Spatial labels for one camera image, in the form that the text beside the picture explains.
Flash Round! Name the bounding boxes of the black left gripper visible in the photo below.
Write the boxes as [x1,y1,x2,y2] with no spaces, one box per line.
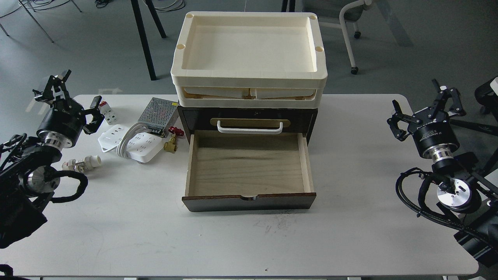
[32,70,104,148]

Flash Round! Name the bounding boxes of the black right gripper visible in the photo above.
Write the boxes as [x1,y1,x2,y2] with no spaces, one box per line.
[387,79,466,159]

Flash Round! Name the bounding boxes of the white power strip with cable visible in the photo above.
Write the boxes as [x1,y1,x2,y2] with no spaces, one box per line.
[98,123,164,163]

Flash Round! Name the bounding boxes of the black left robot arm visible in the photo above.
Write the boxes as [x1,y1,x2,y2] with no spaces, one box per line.
[0,70,104,249]

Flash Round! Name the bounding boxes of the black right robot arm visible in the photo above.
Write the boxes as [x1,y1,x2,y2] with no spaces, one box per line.
[387,79,497,267]

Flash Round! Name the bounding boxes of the white red circuit breaker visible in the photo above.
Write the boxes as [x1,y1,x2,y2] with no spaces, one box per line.
[98,101,117,125]

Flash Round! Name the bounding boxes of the white plastic pipe fitting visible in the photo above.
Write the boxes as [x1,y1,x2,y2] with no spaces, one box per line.
[61,156,102,173]

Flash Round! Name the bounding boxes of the metal mesh power supply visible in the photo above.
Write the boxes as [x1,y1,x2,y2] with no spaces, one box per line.
[137,97,179,138]

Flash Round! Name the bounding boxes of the grey metal chair legs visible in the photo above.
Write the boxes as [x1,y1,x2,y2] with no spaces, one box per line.
[0,0,83,43]

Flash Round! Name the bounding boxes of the black table leg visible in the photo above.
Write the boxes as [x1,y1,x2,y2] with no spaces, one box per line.
[130,0,167,81]

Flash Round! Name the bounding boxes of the cream plastic tray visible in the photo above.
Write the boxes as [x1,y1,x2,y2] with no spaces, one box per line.
[171,11,328,109]

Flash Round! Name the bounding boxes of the open wooden drawer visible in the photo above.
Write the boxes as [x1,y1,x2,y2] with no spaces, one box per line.
[182,130,317,212]

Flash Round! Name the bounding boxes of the brass valve red handle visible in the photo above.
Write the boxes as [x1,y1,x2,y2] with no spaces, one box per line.
[163,126,185,154]

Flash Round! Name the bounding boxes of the white frame office chair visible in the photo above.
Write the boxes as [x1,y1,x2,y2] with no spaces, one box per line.
[282,0,373,75]

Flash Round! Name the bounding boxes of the white drawer handle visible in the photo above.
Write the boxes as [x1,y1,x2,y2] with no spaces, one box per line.
[217,121,284,135]

